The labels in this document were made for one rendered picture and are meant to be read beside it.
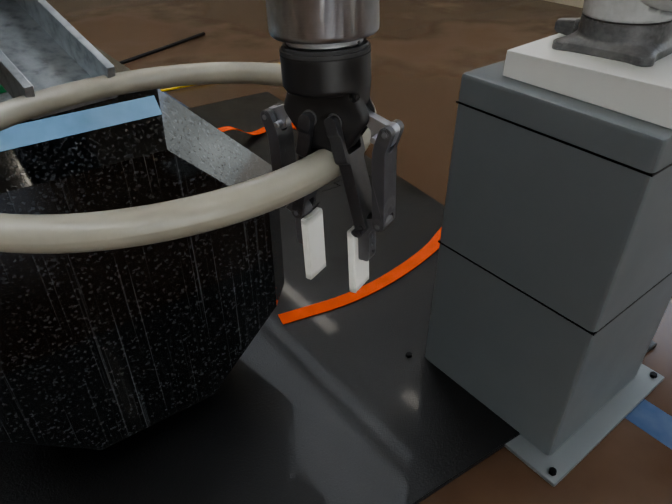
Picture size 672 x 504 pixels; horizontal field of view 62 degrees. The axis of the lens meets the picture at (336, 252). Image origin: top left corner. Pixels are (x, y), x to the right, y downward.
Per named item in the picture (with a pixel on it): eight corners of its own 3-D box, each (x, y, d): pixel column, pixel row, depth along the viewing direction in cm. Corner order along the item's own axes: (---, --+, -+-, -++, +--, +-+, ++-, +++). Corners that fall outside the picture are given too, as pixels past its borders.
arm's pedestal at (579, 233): (509, 286, 182) (569, 28, 135) (663, 379, 150) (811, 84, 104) (397, 358, 157) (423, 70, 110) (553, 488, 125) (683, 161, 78)
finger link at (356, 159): (343, 105, 50) (356, 103, 49) (371, 219, 55) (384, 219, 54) (319, 118, 47) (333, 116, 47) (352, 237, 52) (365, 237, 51)
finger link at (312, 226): (306, 220, 54) (300, 219, 55) (311, 280, 58) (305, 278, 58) (322, 207, 57) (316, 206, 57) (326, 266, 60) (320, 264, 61)
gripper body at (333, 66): (392, 32, 47) (391, 140, 51) (306, 27, 50) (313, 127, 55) (347, 52, 41) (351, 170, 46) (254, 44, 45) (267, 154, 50)
